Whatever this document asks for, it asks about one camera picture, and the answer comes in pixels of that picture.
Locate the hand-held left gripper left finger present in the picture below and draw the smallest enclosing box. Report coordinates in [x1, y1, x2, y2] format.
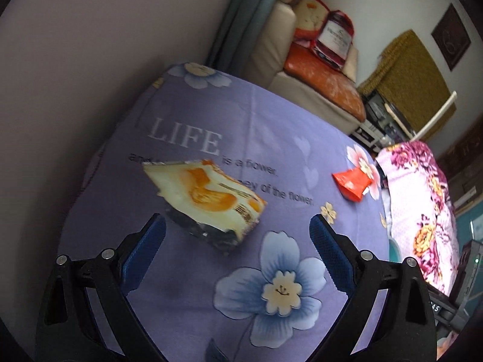
[36, 213, 167, 362]

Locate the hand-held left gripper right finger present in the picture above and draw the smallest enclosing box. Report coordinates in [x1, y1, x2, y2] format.
[309, 214, 438, 362]

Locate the teal bin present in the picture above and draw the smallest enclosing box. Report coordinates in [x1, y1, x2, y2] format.
[388, 238, 404, 266]

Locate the orange white cake wrapper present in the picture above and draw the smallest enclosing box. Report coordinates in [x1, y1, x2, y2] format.
[142, 158, 268, 257]

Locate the red orange snack packet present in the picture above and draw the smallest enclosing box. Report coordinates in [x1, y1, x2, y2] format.
[332, 168, 372, 203]

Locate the pink floral blanket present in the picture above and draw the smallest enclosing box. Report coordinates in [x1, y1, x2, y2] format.
[375, 140, 463, 298]

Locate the dark wooden furniture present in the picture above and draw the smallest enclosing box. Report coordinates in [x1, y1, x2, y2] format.
[441, 113, 483, 215]

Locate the white cabinet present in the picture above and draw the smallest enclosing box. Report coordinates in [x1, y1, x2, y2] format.
[353, 119, 382, 148]

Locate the black stereo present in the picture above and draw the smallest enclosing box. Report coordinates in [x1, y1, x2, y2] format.
[364, 94, 412, 140]

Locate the purple floral tablecloth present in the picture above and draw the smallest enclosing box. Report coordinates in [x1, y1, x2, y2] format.
[56, 63, 393, 362]

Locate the white pole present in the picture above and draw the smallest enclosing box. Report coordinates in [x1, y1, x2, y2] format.
[415, 90, 458, 140]

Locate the orange seat cushion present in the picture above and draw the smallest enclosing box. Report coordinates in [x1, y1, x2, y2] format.
[284, 41, 366, 119]

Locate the white pillow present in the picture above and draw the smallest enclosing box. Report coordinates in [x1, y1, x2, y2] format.
[341, 45, 359, 84]

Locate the mustard yellow cloth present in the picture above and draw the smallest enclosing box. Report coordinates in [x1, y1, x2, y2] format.
[357, 29, 453, 138]

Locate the red bottle-print gift bag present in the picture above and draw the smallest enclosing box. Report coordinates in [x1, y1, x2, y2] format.
[311, 9, 356, 69]

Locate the beige sofa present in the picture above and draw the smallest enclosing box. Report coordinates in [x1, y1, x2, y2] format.
[245, 0, 366, 134]

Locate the yellow flower-print pillow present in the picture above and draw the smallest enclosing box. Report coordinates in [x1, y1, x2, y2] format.
[293, 0, 333, 40]

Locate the grey curtain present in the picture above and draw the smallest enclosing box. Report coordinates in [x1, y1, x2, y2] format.
[206, 0, 293, 72]

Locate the dark framed wall picture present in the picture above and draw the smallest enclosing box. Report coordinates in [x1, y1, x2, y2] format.
[431, 3, 472, 71]

